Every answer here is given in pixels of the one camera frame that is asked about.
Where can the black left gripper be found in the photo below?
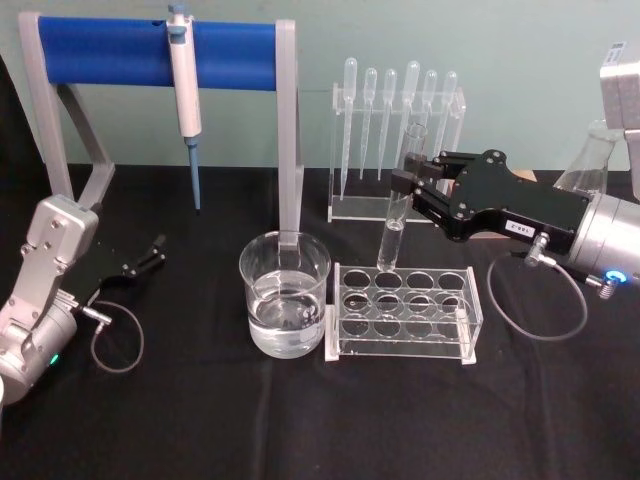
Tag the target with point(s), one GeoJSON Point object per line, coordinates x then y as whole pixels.
{"type": "Point", "coordinates": [107, 267]}

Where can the glass test tube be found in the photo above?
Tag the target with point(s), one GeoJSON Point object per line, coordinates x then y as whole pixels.
{"type": "Point", "coordinates": [392, 240]}

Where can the glass conical flask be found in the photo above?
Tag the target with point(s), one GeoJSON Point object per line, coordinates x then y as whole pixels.
{"type": "Point", "coordinates": [590, 167]}

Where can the black table cloth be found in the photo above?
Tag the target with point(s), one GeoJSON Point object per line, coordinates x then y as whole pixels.
{"type": "Point", "coordinates": [200, 425]}

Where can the clear acrylic dropper rack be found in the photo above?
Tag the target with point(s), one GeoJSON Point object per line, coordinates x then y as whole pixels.
{"type": "Point", "coordinates": [350, 206]}

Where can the glass beaker with water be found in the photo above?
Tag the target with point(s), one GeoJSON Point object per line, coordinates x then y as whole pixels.
{"type": "Point", "coordinates": [285, 310]}

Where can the grey stand with blue bar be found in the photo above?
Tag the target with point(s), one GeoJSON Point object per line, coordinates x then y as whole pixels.
{"type": "Point", "coordinates": [110, 55]}

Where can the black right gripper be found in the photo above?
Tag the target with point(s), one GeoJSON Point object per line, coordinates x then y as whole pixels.
{"type": "Point", "coordinates": [500, 200]}

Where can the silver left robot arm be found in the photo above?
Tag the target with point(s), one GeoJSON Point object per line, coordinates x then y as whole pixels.
{"type": "Point", "coordinates": [40, 280]}

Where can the white micropipette with blue tip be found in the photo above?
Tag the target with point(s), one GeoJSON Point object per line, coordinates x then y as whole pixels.
{"type": "Point", "coordinates": [184, 85]}

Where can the clear acrylic test tube rack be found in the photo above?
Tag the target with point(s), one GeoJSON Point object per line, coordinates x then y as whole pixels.
{"type": "Point", "coordinates": [405, 345]}

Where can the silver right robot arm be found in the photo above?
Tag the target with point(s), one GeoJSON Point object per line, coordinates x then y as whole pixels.
{"type": "Point", "coordinates": [610, 225]}

